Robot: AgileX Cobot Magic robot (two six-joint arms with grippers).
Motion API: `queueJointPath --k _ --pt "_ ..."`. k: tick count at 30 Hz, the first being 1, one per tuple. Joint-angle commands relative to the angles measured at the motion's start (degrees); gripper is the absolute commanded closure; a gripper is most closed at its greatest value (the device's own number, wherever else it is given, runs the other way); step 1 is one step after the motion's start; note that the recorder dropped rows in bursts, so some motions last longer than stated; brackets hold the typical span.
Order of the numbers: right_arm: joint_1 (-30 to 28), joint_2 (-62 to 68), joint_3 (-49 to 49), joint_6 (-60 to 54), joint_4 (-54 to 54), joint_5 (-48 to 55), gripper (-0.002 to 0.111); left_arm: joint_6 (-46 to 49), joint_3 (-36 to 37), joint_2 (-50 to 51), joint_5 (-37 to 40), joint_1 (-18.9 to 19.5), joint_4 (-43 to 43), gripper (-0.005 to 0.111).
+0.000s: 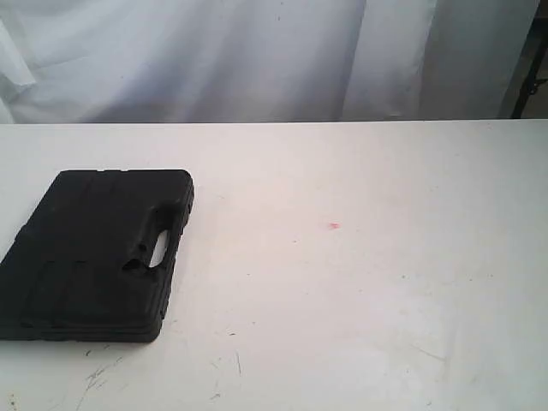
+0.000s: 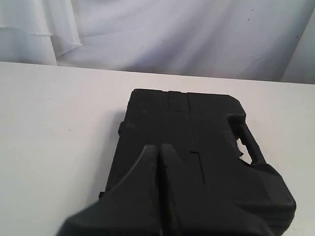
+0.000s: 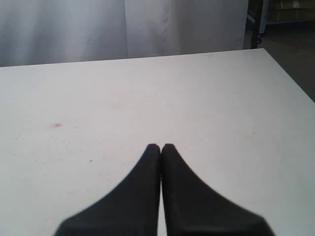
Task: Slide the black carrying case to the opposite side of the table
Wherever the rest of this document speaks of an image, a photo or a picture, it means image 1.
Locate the black plastic tool case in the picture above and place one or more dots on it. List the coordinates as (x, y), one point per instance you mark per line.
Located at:
(95, 261)

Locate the white backdrop curtain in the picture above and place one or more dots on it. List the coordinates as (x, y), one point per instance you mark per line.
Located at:
(258, 61)

